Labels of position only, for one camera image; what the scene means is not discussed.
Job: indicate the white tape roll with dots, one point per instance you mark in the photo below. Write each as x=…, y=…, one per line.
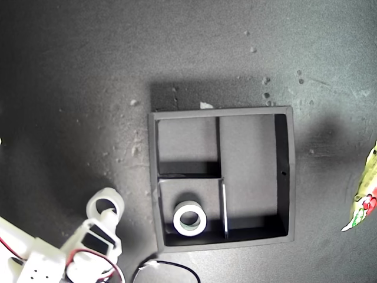
x=177, y=225
x=92, y=200

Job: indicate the snack bar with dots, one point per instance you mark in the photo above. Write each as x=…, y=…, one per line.
x=366, y=188

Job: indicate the black tray with wells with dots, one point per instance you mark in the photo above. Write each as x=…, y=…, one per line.
x=248, y=153

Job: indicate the small white paper scrap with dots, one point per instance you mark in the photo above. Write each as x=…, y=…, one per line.
x=206, y=105

